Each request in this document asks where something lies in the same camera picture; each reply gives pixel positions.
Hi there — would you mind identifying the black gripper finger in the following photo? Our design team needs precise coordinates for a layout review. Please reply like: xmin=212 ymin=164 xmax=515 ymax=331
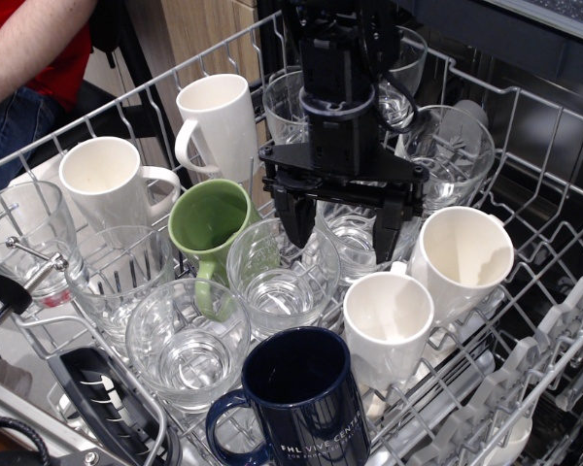
xmin=273 ymin=185 xmax=316 ymax=248
xmin=373 ymin=199 xmax=403 ymax=264

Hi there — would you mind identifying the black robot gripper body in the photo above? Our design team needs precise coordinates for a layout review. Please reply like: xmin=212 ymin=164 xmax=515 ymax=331
xmin=260 ymin=37 xmax=428 ymax=216

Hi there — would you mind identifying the green ceramic mug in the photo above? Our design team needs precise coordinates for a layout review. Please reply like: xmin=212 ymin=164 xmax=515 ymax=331
xmin=168 ymin=179 xmax=260 ymax=322

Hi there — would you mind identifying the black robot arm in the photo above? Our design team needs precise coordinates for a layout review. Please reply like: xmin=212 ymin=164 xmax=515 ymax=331
xmin=259 ymin=1 xmax=429 ymax=263

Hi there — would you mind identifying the person forearm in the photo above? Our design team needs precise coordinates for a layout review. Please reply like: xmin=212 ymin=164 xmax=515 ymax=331
xmin=0 ymin=1 xmax=96 ymax=103

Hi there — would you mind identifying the white mug right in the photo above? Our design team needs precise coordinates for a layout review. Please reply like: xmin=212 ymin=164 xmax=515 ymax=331
xmin=391 ymin=207 xmax=515 ymax=326

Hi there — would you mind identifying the white mug front centre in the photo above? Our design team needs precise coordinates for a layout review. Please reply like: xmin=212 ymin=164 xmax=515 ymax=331
xmin=343 ymin=272 xmax=434 ymax=391

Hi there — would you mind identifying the tall white mug back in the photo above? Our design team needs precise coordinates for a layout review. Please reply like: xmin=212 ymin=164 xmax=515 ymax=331
xmin=174 ymin=74 xmax=258 ymax=183

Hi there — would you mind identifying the dark blue printed mug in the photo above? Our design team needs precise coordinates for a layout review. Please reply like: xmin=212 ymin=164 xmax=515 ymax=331
xmin=206 ymin=326 xmax=371 ymax=465

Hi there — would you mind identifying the white mug left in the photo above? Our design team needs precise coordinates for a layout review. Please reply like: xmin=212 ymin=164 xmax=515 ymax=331
xmin=58 ymin=136 xmax=181 ymax=232

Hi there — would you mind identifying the clear glass centre right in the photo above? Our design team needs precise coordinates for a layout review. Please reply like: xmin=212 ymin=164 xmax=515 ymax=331
xmin=316 ymin=201 xmax=421 ymax=286

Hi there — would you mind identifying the clear glass back centre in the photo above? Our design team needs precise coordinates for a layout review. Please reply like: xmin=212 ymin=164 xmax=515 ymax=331
xmin=262 ymin=70 xmax=309 ymax=145

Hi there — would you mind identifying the clear glass back right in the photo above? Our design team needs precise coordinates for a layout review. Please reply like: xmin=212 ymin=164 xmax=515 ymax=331
xmin=378 ymin=26 xmax=428 ymax=134

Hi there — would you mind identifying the clear etched glass right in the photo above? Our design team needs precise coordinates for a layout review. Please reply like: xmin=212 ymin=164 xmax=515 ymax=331
xmin=394 ymin=100 xmax=495 ymax=218

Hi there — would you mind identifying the clear glass front left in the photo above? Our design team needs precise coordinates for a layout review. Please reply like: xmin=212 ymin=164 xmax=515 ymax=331
xmin=126 ymin=279 xmax=252 ymax=413

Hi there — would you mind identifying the clear ribbed glass left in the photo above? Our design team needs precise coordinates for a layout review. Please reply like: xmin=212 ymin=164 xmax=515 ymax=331
xmin=66 ymin=225 xmax=174 ymax=355

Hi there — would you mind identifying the grey plastic tine holder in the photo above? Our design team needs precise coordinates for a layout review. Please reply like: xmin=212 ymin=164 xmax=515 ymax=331
xmin=408 ymin=277 xmax=583 ymax=465

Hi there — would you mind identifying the clear glass far left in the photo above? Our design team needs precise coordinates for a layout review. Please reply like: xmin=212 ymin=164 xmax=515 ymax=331
xmin=0 ymin=182 xmax=82 ymax=308

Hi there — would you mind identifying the black clamp with metal screw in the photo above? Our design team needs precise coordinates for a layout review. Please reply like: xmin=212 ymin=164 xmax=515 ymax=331
xmin=0 ymin=223 xmax=70 ymax=345

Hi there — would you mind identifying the grey wire dishwasher rack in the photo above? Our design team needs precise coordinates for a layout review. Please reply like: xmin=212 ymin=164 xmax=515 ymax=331
xmin=0 ymin=9 xmax=583 ymax=465

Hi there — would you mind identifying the black plastic rack handle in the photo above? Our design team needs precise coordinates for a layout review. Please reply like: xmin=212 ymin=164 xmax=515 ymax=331
xmin=48 ymin=347 xmax=182 ymax=465

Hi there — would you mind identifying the black cable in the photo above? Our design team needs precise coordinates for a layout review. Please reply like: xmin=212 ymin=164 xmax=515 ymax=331
xmin=0 ymin=415 xmax=52 ymax=466

